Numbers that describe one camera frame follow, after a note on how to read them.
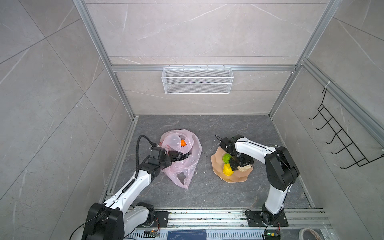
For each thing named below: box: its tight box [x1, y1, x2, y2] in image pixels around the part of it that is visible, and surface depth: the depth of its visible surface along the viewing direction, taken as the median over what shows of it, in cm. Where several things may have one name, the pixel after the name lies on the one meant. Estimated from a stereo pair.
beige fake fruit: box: [237, 164, 252, 172], surface depth 85 cm
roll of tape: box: [298, 228, 322, 240], surface depth 70 cm
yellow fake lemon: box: [222, 163, 234, 176], surface depth 86 cm
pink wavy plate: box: [210, 147, 254, 183], surface depth 87 cm
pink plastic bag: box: [159, 129, 203, 189], surface depth 89 cm
